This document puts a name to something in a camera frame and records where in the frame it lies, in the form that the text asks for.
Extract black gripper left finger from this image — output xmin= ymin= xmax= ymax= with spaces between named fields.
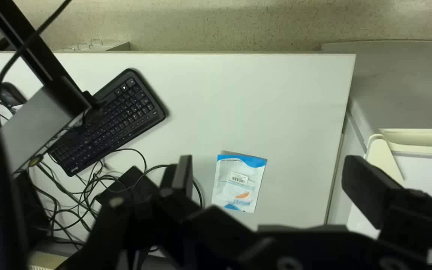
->
xmin=160 ymin=154 xmax=193 ymax=198

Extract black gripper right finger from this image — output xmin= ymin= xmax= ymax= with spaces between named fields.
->
xmin=342 ymin=154 xmax=432 ymax=229

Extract blue white paper packet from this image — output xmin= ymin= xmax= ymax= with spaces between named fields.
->
xmin=211 ymin=151 xmax=267 ymax=213

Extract white plastic drawer cabinet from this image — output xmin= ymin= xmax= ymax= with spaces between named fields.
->
xmin=325 ymin=42 xmax=432 ymax=241

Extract black computer keyboard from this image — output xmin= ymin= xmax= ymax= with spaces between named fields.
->
xmin=48 ymin=69 xmax=168 ymax=175

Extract white desk panel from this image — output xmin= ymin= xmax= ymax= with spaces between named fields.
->
xmin=0 ymin=49 xmax=357 ymax=241

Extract grey laptop on stand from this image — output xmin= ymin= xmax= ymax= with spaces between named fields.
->
xmin=1 ymin=87 xmax=88 ymax=172

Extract tangled black cables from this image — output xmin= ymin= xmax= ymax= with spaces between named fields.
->
xmin=25 ymin=147 xmax=205 ymax=246

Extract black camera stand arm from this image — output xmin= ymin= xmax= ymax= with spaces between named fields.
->
xmin=0 ymin=0 xmax=93 ymax=117

